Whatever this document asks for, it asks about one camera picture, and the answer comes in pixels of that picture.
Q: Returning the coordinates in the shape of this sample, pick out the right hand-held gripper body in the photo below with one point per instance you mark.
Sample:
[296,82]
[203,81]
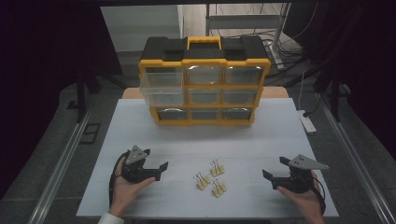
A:
[300,174]

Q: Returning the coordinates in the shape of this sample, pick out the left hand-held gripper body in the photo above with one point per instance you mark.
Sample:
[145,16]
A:
[134,155]

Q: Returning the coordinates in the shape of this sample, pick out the clear plastic organizer drawer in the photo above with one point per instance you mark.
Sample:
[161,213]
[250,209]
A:
[162,88]

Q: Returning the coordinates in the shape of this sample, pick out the yellow black organizer box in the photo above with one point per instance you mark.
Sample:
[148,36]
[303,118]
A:
[204,51]

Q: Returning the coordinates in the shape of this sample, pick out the person's right hand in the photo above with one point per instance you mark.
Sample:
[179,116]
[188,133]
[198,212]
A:
[303,202]

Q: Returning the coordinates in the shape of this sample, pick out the person's left hand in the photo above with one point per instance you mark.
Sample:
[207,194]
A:
[124,191]

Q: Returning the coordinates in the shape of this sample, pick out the white table mat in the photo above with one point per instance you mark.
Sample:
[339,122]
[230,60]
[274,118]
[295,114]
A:
[193,146]

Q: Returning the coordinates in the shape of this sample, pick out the white power strip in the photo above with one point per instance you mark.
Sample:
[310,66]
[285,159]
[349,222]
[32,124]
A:
[307,121]

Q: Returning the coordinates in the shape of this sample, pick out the wooden table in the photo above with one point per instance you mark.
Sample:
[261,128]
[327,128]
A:
[274,92]

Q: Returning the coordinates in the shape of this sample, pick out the grid of small clear drawers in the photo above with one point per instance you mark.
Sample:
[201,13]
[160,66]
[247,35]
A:
[205,96]

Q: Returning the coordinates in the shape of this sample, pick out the black stand legs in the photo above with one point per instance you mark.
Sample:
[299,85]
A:
[81,93]
[334,96]

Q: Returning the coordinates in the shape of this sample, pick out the dark curtain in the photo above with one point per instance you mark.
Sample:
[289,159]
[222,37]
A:
[46,62]
[367,62]

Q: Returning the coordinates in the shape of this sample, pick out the grey metal stand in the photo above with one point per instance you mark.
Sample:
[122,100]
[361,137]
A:
[246,21]

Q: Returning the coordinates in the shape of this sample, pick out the aluminium floor rail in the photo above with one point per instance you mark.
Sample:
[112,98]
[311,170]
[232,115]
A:
[59,168]
[355,161]

